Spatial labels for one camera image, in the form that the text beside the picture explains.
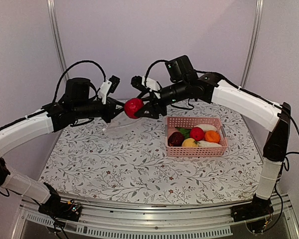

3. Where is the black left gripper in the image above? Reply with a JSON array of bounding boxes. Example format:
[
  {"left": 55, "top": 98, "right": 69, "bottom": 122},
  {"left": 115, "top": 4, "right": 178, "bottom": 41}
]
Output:
[{"left": 74, "top": 96, "right": 128, "bottom": 122}]

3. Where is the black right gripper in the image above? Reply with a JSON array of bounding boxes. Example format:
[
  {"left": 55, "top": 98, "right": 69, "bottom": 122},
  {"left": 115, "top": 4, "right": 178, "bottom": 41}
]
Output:
[{"left": 134, "top": 79, "right": 189, "bottom": 119}]

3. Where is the clear zip top bag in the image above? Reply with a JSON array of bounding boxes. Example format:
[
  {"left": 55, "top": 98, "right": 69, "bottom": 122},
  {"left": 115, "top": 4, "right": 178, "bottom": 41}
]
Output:
[{"left": 102, "top": 98, "right": 142, "bottom": 136}]

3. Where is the red crinkled fruit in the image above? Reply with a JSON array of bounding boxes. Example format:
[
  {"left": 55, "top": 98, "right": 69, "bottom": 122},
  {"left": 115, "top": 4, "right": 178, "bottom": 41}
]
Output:
[
  {"left": 189, "top": 127, "right": 205, "bottom": 141},
  {"left": 124, "top": 98, "right": 144, "bottom": 119}
]

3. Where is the dark maroon crinkled fruit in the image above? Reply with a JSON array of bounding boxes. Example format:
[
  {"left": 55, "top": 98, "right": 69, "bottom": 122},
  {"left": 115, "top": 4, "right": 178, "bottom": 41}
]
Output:
[{"left": 167, "top": 131, "right": 185, "bottom": 147}]

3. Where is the red crinkled fruit front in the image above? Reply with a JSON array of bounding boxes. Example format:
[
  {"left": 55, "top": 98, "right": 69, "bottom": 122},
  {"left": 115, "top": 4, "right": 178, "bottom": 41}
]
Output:
[{"left": 189, "top": 127, "right": 205, "bottom": 141}]

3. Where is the yellow fruit with leaf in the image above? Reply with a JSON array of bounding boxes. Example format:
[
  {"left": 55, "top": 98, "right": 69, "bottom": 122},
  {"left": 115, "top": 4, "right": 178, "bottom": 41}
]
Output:
[{"left": 181, "top": 138, "right": 198, "bottom": 147}]

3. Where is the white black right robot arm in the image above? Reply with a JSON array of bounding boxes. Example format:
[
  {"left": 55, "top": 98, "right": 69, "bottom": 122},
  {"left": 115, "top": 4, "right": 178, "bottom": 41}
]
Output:
[{"left": 131, "top": 55, "right": 291, "bottom": 222}]

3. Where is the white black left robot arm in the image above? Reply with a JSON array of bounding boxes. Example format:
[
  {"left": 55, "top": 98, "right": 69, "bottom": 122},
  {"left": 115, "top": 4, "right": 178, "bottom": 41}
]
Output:
[{"left": 0, "top": 76, "right": 124, "bottom": 222}]

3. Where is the pink perforated plastic basket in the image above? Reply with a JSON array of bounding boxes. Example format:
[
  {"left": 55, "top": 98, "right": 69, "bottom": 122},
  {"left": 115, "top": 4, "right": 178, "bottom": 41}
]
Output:
[{"left": 165, "top": 117, "right": 228, "bottom": 157}]

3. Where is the green leafy vegetable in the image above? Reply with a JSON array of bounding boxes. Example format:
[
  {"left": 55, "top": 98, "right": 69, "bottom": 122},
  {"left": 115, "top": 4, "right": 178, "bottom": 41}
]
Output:
[{"left": 175, "top": 127, "right": 191, "bottom": 139}]

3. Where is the floral patterned table mat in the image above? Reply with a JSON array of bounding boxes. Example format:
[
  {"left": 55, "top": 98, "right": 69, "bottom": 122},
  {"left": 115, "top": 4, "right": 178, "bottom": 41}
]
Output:
[{"left": 40, "top": 102, "right": 262, "bottom": 204}]

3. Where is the white oblong vegetable rear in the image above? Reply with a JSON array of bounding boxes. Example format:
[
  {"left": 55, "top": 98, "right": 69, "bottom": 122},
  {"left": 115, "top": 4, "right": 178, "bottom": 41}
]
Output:
[{"left": 195, "top": 124, "right": 217, "bottom": 132}]

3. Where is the white oblong vegetable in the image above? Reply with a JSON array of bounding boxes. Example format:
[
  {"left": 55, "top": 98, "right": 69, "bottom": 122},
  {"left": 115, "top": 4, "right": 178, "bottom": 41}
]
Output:
[
  {"left": 197, "top": 140, "right": 222, "bottom": 148},
  {"left": 195, "top": 124, "right": 217, "bottom": 132}
]

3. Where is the white oblong vegetable front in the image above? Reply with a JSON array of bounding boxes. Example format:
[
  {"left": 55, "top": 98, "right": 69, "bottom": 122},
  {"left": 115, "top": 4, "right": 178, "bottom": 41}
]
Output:
[{"left": 197, "top": 140, "right": 222, "bottom": 148}]

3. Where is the orange crinkled fruit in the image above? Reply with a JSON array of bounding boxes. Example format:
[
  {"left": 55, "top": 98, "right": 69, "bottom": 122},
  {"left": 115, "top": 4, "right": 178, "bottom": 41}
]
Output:
[{"left": 204, "top": 130, "right": 221, "bottom": 143}]

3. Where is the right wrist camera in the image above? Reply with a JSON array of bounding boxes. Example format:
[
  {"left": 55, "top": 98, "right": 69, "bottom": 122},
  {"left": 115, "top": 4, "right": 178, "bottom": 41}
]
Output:
[{"left": 131, "top": 76, "right": 162, "bottom": 99}]

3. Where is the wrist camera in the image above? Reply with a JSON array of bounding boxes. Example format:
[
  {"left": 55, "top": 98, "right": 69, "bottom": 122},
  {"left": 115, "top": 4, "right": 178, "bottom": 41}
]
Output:
[
  {"left": 97, "top": 76, "right": 120, "bottom": 105},
  {"left": 131, "top": 76, "right": 162, "bottom": 99}
]

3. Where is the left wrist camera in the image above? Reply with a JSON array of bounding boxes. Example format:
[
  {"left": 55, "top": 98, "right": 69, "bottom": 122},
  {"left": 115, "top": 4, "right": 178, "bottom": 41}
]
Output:
[{"left": 97, "top": 76, "right": 120, "bottom": 105}]

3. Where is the aluminium front rail frame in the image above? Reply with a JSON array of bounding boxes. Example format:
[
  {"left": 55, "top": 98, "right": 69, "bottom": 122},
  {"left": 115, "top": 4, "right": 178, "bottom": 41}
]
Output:
[{"left": 12, "top": 194, "right": 299, "bottom": 239}]

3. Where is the left aluminium corner post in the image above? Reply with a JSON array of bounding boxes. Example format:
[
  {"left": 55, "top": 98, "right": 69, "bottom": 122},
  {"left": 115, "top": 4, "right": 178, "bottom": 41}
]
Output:
[{"left": 46, "top": 0, "right": 70, "bottom": 86}]

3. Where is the aluminium corner post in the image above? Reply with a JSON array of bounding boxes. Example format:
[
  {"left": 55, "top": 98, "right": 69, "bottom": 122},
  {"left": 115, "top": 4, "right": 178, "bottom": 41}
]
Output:
[
  {"left": 46, "top": 0, "right": 70, "bottom": 86},
  {"left": 238, "top": 0, "right": 264, "bottom": 89}
]

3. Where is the right aluminium corner post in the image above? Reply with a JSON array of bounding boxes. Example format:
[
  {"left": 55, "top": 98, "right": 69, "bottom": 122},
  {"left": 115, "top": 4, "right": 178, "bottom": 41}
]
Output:
[{"left": 238, "top": 0, "right": 264, "bottom": 89}]

